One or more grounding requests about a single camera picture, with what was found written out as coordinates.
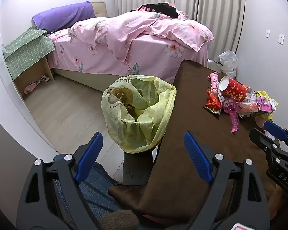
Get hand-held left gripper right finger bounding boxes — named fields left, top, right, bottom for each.
left=184, top=131, right=270, bottom=230

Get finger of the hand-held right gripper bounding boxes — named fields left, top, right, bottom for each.
left=250, top=129, right=281, bottom=153
left=264, top=120, right=288, bottom=154

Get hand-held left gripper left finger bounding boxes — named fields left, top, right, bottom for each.
left=16, top=132, right=118, bottom=230

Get pink snack packet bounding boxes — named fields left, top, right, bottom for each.
left=257, top=96, right=272, bottom=112

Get yellow snack packet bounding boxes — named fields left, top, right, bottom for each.
left=256, top=91, right=279, bottom=121

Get orange snack packet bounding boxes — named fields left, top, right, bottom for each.
left=238, top=102, right=259, bottom=115

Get pink paper tag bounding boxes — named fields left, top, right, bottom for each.
left=221, top=98, right=239, bottom=133

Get black waste bin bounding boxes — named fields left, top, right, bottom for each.
left=122, top=146, right=159, bottom=186

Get yellow plastic bin bag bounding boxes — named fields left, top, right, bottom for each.
left=101, top=75, right=177, bottom=153

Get red paper cup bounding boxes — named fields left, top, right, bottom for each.
left=217, top=76, right=247, bottom=102

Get red snack packet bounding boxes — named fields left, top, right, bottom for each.
left=203, top=89, right=222, bottom=118

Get person's leg in jeans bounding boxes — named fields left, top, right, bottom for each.
left=53, top=154, right=123, bottom=222

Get brown table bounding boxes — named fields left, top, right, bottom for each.
left=108, top=60, right=282, bottom=226

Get pink plush toy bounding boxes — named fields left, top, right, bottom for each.
left=208, top=72, right=221, bottom=94

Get clear plastic bag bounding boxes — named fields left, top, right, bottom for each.
left=218, top=50, right=238, bottom=79

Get beige bed base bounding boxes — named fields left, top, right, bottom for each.
left=53, top=67, right=175, bottom=93

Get pink slippers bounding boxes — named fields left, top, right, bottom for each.
left=24, top=80, right=41, bottom=94

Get wooden nightstand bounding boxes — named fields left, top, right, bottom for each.
left=14, top=55, right=55, bottom=97

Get pink floral bed sheet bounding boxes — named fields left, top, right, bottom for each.
left=48, top=27, right=208, bottom=76

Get green checkered cloth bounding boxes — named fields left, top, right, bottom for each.
left=2, top=25, right=55, bottom=80

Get pink floral duvet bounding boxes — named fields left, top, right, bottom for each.
left=71, top=11, right=214, bottom=65

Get beige pleated curtain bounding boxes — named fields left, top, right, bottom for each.
left=107, top=0, right=246, bottom=64

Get purple pillow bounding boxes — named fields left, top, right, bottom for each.
left=32, top=1, right=96, bottom=30

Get beige headboard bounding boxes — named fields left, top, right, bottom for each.
left=91, top=1, right=108, bottom=18

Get black and pink garment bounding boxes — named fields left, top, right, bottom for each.
left=131, top=2, right=178, bottom=18

